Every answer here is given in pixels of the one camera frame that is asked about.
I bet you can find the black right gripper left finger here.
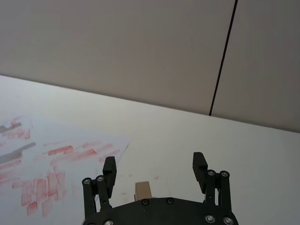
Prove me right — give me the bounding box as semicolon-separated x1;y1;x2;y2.
81;156;118;219

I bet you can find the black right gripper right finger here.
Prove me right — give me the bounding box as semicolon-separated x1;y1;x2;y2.
192;152;233;213

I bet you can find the small brown cardboard piece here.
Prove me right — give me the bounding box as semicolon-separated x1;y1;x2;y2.
134;181;153;202

